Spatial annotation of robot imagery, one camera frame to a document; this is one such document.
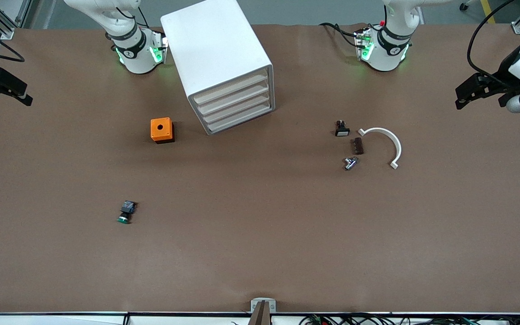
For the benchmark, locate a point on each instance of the silver metal connector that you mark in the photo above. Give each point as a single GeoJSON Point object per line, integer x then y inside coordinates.
{"type": "Point", "coordinates": [349, 164]}

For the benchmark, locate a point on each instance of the white curved plastic bracket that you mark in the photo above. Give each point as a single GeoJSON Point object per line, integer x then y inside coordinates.
{"type": "Point", "coordinates": [398, 149]}

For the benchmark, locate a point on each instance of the small black white push button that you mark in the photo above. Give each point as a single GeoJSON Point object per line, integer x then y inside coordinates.
{"type": "Point", "coordinates": [342, 131]}

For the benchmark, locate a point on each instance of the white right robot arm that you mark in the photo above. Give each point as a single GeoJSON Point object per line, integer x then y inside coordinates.
{"type": "Point", "coordinates": [138, 58]}

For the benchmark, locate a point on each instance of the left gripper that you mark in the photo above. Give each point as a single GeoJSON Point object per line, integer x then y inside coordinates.
{"type": "Point", "coordinates": [502, 83]}

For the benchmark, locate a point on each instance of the orange box with hole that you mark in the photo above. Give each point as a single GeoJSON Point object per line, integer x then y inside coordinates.
{"type": "Point", "coordinates": [155, 134]}

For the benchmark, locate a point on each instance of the white table edge rail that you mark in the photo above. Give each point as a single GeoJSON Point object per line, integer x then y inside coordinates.
{"type": "Point", "coordinates": [61, 319]}

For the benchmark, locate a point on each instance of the grey caster wheel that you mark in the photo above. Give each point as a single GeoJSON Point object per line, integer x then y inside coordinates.
{"type": "Point", "coordinates": [465, 5]}

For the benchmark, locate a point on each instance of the brown table mat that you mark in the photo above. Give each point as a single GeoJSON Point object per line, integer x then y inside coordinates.
{"type": "Point", "coordinates": [242, 253]}

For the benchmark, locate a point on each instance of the brown terminal block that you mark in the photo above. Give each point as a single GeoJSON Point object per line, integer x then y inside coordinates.
{"type": "Point", "coordinates": [358, 146]}

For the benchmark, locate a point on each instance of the grey metal table bracket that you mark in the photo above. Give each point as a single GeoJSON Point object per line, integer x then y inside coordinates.
{"type": "Point", "coordinates": [254, 307]}

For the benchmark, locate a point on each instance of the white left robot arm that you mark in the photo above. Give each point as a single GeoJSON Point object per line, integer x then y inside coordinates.
{"type": "Point", "coordinates": [386, 54]}

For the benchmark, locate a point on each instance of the green mushroom push button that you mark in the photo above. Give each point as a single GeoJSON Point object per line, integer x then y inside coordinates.
{"type": "Point", "coordinates": [127, 208]}

